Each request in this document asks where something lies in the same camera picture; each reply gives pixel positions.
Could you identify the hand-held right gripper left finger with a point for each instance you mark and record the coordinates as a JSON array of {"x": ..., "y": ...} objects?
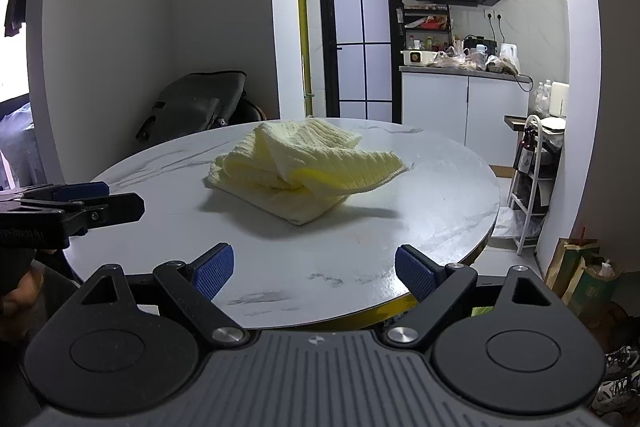
[{"x": 215, "y": 269}]

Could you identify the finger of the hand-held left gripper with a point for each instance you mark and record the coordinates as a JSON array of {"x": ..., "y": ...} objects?
[
  {"x": 117, "y": 206},
  {"x": 82, "y": 190}
]

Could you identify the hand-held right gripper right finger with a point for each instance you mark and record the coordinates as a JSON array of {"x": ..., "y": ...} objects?
[{"x": 414, "y": 274}]

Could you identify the pale yellow towel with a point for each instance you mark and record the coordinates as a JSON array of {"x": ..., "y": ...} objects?
[{"x": 310, "y": 167}]

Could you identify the grey backpack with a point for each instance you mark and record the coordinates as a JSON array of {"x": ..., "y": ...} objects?
[{"x": 195, "y": 102}]

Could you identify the white trolley rack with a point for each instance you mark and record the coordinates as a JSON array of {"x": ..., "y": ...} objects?
[{"x": 530, "y": 207}]

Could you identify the dark brown chair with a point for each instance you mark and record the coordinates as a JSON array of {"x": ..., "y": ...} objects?
[{"x": 250, "y": 112}]

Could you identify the dark wine bottle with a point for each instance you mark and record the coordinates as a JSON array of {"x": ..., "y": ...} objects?
[{"x": 525, "y": 154}]

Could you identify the brown paper bag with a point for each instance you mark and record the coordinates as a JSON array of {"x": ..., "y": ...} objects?
[{"x": 582, "y": 277}]

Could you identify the white lower cabinet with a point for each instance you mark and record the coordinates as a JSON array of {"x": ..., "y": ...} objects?
[{"x": 450, "y": 107}]

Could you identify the white electric cooker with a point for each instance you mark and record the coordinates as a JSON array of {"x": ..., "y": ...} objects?
[{"x": 417, "y": 57}]

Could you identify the white boxy appliance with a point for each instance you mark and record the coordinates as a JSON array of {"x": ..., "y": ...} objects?
[{"x": 559, "y": 99}]

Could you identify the grey sneakers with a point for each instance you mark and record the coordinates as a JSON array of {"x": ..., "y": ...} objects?
[{"x": 620, "y": 379}]

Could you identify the white kettle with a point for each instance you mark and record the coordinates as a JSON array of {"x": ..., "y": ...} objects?
[{"x": 509, "y": 54}]

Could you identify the black countertop appliance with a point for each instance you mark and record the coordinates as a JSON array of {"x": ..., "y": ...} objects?
[{"x": 477, "y": 43}]

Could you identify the black framed glass door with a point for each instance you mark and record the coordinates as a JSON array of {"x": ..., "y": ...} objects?
[{"x": 362, "y": 32}]

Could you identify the black spice rack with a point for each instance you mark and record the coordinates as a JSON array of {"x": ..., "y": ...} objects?
[{"x": 427, "y": 24}]

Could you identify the wall socket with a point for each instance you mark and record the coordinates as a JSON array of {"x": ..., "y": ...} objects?
[{"x": 492, "y": 14}]

